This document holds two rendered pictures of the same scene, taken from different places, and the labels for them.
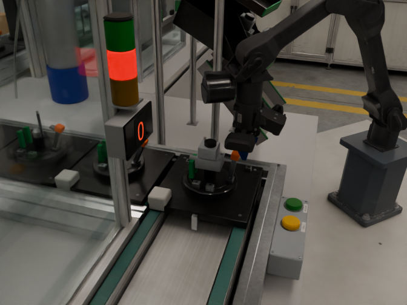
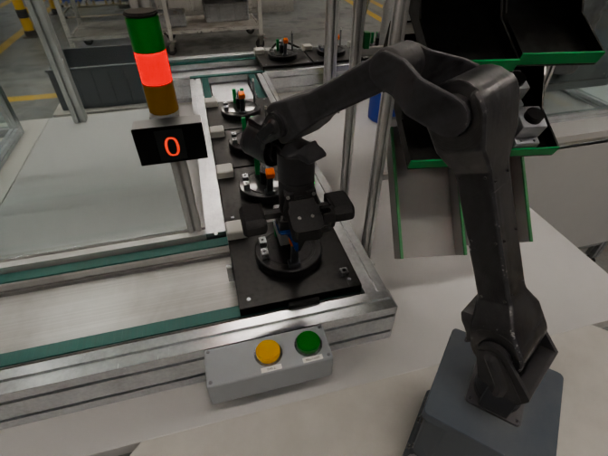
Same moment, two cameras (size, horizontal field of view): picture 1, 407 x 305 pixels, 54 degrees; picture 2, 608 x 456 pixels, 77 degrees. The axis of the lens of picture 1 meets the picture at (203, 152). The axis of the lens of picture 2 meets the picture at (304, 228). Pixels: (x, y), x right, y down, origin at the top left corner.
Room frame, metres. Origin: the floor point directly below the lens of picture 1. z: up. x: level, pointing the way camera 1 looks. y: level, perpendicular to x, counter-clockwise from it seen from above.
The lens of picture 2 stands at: (0.57, -0.54, 1.54)
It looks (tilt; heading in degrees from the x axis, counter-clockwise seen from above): 40 degrees down; 60
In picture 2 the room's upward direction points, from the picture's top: straight up
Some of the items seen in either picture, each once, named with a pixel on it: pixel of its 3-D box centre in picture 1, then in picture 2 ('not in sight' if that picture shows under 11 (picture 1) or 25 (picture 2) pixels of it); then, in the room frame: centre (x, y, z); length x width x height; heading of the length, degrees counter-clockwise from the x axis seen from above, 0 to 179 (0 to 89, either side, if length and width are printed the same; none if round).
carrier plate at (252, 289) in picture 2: (209, 186); (289, 257); (0.84, -0.02, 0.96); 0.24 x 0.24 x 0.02; 74
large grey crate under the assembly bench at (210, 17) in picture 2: not in sight; (225, 9); (2.68, 5.24, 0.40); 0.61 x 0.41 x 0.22; 163
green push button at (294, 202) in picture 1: (293, 205); (308, 343); (0.77, -0.22, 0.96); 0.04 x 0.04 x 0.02
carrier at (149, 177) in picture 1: (117, 154); (265, 174); (0.91, 0.23, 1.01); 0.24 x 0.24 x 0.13; 74
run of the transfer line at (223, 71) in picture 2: not in sight; (384, 61); (1.96, 1.02, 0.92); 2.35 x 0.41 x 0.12; 164
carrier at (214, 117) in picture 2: not in sight; (240, 100); (1.04, 0.70, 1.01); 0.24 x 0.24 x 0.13; 74
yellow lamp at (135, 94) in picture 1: (124, 88); (160, 96); (0.69, 0.15, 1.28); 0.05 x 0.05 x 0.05
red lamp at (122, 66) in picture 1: (122, 62); (153, 66); (0.69, 0.15, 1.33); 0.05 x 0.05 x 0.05
